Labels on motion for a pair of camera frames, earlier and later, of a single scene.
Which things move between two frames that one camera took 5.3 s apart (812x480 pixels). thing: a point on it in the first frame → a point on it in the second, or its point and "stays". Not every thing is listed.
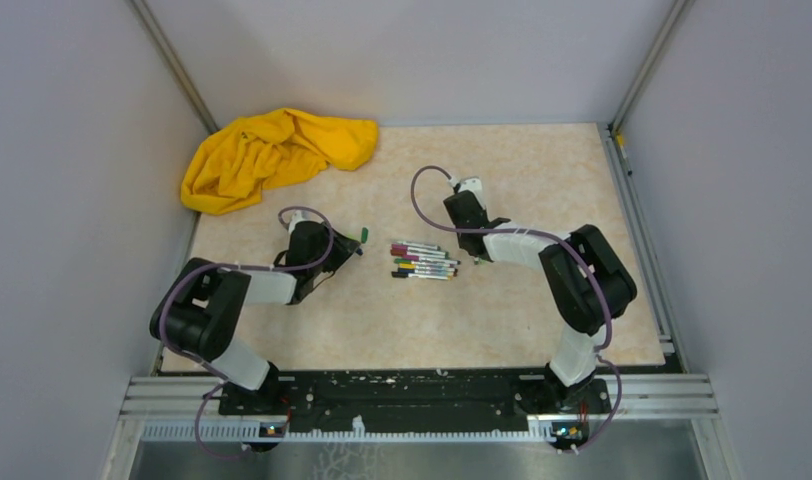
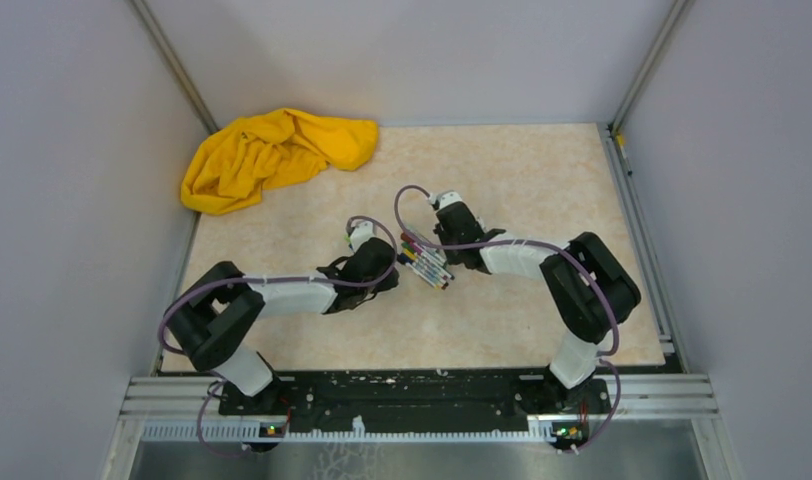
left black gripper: [344, 246] → [388, 284]
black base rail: [420, 400] stays
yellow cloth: [231, 168] stays
